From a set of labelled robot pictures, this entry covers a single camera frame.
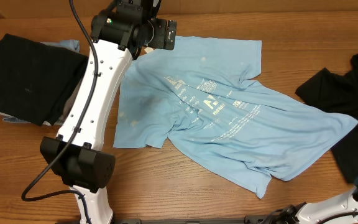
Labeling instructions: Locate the light blue printed t-shirt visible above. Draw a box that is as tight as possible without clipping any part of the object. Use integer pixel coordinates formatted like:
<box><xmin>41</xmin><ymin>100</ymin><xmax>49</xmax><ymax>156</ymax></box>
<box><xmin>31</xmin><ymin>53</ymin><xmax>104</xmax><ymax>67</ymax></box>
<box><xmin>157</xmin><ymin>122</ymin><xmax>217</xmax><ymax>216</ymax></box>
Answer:
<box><xmin>114</xmin><ymin>37</ymin><xmax>357</xmax><ymax>197</ymax></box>

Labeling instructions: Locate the black t-shirt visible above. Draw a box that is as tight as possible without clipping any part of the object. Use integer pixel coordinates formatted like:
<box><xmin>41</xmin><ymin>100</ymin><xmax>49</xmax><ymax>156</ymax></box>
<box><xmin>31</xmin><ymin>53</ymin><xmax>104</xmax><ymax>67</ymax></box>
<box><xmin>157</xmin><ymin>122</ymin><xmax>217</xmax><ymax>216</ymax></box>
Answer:
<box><xmin>295</xmin><ymin>54</ymin><xmax>358</xmax><ymax>183</ymax></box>

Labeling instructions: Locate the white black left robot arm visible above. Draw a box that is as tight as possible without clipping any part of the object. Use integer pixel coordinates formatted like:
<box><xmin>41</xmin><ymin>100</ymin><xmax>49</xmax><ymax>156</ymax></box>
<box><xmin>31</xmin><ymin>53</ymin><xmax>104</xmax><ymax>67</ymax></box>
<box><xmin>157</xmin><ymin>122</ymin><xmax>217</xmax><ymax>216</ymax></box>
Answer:
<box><xmin>40</xmin><ymin>0</ymin><xmax>177</xmax><ymax>223</ymax></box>

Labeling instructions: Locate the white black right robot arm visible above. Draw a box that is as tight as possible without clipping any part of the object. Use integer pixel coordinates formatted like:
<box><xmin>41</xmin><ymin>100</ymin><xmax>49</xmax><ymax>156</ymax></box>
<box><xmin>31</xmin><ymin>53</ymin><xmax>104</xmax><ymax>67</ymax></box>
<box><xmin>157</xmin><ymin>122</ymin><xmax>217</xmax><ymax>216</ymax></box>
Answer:
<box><xmin>277</xmin><ymin>177</ymin><xmax>358</xmax><ymax>223</ymax></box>

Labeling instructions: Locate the folded light blue garment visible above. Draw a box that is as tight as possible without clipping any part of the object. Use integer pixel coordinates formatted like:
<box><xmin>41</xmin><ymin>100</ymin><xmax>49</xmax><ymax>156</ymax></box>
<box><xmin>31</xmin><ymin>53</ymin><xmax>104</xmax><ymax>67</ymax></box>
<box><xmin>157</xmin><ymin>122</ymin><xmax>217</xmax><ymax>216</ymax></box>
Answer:
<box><xmin>43</xmin><ymin>39</ymin><xmax>80</xmax><ymax>53</ymax></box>

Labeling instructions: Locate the folded grey garment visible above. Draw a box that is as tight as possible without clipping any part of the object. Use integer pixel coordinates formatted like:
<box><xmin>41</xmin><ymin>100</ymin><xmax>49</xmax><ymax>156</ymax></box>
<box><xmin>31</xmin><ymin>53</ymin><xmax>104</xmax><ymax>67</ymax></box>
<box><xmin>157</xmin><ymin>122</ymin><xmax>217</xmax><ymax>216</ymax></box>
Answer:
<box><xmin>0</xmin><ymin>93</ymin><xmax>77</xmax><ymax>126</ymax></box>

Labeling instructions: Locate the folded black garment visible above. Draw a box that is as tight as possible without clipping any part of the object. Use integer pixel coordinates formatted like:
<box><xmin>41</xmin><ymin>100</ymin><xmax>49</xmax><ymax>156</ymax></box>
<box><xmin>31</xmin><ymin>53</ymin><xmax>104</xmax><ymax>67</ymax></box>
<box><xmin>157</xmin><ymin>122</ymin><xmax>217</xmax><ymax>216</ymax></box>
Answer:
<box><xmin>0</xmin><ymin>34</ymin><xmax>88</xmax><ymax>126</ymax></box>

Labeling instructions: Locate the cardboard back wall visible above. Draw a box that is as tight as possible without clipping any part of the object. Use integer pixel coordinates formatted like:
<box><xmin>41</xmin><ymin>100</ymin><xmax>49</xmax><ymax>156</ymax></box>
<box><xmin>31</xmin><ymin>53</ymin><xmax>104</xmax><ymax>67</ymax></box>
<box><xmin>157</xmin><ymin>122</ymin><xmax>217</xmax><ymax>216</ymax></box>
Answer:
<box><xmin>0</xmin><ymin>0</ymin><xmax>358</xmax><ymax>19</ymax></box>

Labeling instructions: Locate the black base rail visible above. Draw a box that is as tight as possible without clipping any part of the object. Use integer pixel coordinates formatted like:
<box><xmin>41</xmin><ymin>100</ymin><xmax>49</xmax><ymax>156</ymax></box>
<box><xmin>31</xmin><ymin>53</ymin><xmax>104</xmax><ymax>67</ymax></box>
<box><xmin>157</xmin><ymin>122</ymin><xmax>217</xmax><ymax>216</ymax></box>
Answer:
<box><xmin>109</xmin><ymin>215</ymin><xmax>274</xmax><ymax>224</ymax></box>

